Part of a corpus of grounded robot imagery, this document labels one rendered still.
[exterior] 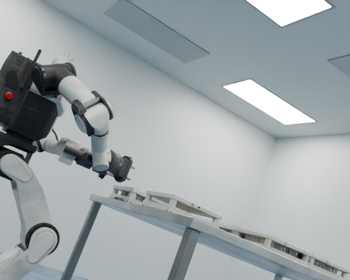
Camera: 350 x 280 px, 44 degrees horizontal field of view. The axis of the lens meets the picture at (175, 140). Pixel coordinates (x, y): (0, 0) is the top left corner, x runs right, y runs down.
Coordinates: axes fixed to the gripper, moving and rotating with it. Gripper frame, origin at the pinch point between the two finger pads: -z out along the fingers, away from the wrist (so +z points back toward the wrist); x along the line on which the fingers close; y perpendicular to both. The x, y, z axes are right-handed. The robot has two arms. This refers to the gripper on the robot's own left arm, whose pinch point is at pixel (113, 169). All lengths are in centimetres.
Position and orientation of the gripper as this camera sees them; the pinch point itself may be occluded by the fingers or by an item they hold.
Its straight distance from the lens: 216.7
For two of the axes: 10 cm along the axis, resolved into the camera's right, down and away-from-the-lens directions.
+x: -3.5, 9.1, -2.3
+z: -8.6, -4.1, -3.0
